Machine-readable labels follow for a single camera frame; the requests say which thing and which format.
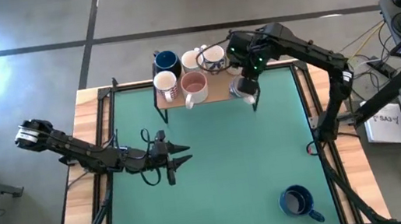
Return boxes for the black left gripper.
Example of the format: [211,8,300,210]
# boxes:
[144,126,197,189]

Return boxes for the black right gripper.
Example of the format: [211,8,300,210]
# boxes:
[224,26,279,82]

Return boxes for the white mug blue flowers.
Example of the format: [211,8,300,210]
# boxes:
[197,41,229,74]
[226,72,259,107]

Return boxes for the white mug green leaves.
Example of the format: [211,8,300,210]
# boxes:
[178,47,203,75]

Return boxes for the cream mug pink interior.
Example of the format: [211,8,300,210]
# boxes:
[178,69,212,111]

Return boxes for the white mug red lattice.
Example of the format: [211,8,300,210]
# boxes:
[151,68,181,106]

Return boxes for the round dark blue mug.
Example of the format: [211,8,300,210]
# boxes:
[151,47,184,83]

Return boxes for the wide dark blue mug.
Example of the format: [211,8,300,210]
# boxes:
[276,181,326,224]

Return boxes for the wooden shelf black legs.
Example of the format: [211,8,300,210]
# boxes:
[148,48,264,126]

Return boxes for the green table mat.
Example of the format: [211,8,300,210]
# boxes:
[86,61,343,224]

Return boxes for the black power strip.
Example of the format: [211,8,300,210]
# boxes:
[365,55,396,78]

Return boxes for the white printed booklet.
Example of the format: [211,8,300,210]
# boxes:
[361,99,401,150]

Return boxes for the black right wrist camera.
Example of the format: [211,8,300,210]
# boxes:
[237,74,261,98]

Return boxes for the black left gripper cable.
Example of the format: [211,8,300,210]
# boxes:
[134,125,164,188]

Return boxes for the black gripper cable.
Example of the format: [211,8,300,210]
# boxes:
[193,39,235,78]
[134,125,164,188]

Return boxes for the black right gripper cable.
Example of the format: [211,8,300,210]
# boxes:
[193,39,235,78]

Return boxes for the black metal table frame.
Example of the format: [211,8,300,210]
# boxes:
[30,40,394,224]

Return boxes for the yellow cable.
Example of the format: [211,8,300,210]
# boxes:
[326,21,393,73]

